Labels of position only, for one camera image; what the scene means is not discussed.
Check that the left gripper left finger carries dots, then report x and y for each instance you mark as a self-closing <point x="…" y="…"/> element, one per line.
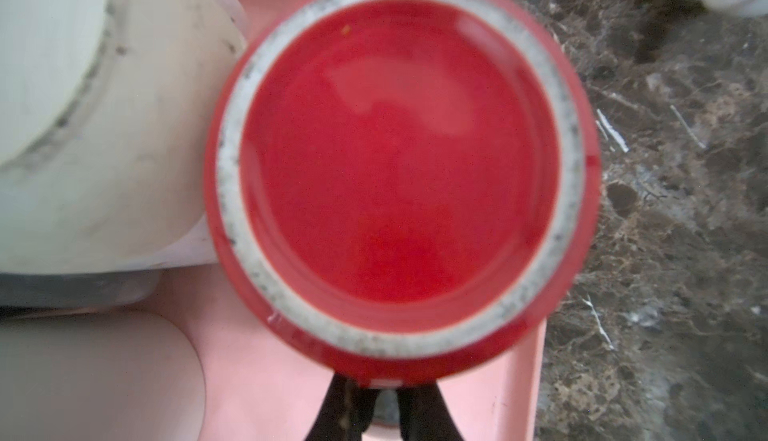
<point x="346" y="412"/>

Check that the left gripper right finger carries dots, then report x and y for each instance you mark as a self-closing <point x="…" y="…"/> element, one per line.
<point x="424" y="415"/>

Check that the pink plastic tray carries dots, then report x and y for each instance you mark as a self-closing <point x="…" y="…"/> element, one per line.
<point x="234" y="349"/>

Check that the beige mug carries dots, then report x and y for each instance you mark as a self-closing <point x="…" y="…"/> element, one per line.
<point x="116" y="376"/>

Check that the white ribbed mug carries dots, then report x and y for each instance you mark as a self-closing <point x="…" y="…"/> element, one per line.
<point x="105" y="109"/>

